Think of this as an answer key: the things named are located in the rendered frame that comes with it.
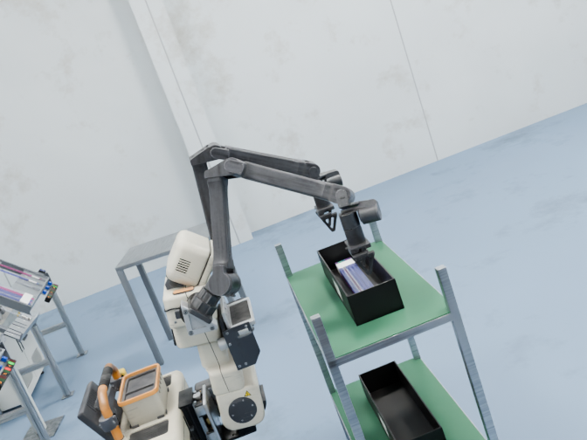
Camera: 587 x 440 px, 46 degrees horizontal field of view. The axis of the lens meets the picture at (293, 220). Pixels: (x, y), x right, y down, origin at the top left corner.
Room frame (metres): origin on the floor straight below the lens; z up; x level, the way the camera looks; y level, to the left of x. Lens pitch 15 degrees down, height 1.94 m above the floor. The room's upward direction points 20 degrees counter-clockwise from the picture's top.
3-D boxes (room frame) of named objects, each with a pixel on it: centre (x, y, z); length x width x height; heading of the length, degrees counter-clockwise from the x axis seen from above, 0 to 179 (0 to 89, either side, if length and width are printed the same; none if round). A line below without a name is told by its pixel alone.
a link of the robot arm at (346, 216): (2.06, -0.17, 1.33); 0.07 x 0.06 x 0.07; 73
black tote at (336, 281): (2.41, -0.15, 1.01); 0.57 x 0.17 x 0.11; 3
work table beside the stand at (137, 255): (4.84, 0.91, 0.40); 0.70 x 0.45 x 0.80; 84
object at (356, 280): (2.41, -0.15, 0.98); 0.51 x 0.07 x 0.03; 3
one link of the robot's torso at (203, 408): (2.43, 0.46, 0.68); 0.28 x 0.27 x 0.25; 3
